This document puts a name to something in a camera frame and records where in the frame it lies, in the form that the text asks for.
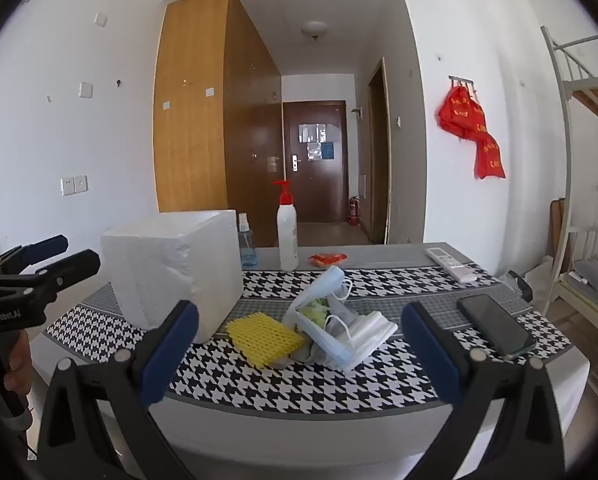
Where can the leaning wooden boards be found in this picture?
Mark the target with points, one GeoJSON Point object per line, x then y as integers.
{"type": "Point", "coordinates": [559, 230]}

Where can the translucent white plastic jug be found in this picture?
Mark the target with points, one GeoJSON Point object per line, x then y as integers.
{"type": "Point", "coordinates": [299, 322]}

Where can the person's left hand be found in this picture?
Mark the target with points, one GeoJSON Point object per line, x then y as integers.
{"type": "Point", "coordinates": [19, 360]}

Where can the wooden wardrobe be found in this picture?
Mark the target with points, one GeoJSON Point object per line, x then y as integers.
{"type": "Point", "coordinates": [194, 110]}

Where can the round ceiling lamp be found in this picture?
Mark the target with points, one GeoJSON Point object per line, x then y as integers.
{"type": "Point", "coordinates": [314, 29]}

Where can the black smartphone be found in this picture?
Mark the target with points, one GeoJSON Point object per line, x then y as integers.
{"type": "Point", "coordinates": [494, 325]}

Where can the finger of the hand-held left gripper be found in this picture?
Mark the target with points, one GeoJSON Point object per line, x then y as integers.
{"type": "Point", "coordinates": [74, 267]}
{"type": "Point", "coordinates": [46, 247]}

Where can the houndstooth tablecloth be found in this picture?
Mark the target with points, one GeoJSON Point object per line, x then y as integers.
{"type": "Point", "coordinates": [329, 385]}

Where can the white remote control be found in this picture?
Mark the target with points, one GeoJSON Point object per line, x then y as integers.
{"type": "Point", "coordinates": [451, 262]}

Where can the red snack packet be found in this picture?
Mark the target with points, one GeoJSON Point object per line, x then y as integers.
{"type": "Point", "coordinates": [327, 259]}

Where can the white wall switch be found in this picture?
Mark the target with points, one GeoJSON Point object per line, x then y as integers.
{"type": "Point", "coordinates": [86, 90]}

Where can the red printed bag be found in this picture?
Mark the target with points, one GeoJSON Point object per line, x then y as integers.
{"type": "Point", "coordinates": [459, 112]}
{"type": "Point", "coordinates": [490, 157]}

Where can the red fire extinguisher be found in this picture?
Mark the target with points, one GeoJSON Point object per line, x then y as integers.
{"type": "Point", "coordinates": [354, 212]}

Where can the black chair armrest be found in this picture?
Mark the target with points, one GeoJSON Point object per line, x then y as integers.
{"type": "Point", "coordinates": [521, 285]}

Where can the metal wall hook rack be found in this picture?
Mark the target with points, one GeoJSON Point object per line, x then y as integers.
{"type": "Point", "coordinates": [461, 79]}

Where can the blue face mask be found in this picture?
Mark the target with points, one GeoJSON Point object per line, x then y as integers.
{"type": "Point", "coordinates": [336, 352]}
{"type": "Point", "coordinates": [329, 282]}

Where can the blue door notice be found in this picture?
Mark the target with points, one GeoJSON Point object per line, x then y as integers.
{"type": "Point", "coordinates": [328, 150]}

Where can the white foam box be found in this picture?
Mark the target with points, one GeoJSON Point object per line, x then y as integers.
{"type": "Point", "coordinates": [169, 270]}

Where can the white door notice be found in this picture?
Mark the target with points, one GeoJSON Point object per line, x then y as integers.
{"type": "Point", "coordinates": [311, 132]}

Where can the brown side door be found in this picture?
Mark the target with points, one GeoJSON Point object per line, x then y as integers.
{"type": "Point", "coordinates": [379, 160]}

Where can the dark brown entrance door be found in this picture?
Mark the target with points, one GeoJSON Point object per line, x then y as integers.
{"type": "Point", "coordinates": [324, 185]}

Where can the grey pillow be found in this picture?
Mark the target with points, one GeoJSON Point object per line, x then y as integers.
{"type": "Point", "coordinates": [596, 275]}

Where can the white pump bottle red pump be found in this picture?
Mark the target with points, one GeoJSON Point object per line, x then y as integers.
{"type": "Point", "coordinates": [287, 240]}

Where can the white wall socket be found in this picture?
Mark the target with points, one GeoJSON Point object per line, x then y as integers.
{"type": "Point", "coordinates": [81, 183]}
{"type": "Point", "coordinates": [68, 185]}

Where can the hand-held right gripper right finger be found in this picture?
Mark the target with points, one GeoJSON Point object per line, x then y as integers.
{"type": "Point", "coordinates": [429, 355]}

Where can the blue spray bottle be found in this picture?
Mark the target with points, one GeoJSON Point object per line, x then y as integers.
{"type": "Point", "coordinates": [247, 252]}

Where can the white wall box cover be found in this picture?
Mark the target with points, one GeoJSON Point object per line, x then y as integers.
{"type": "Point", "coordinates": [100, 19]}

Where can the white metal bunk bed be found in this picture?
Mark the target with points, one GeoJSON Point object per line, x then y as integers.
{"type": "Point", "coordinates": [561, 110]}

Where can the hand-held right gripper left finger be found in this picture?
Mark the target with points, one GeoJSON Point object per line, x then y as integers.
{"type": "Point", "coordinates": [171, 355]}

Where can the white bag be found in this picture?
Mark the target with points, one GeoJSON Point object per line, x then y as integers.
{"type": "Point", "coordinates": [539, 272]}

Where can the yellow foam net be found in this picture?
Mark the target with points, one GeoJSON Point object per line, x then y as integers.
{"type": "Point", "coordinates": [261, 337]}

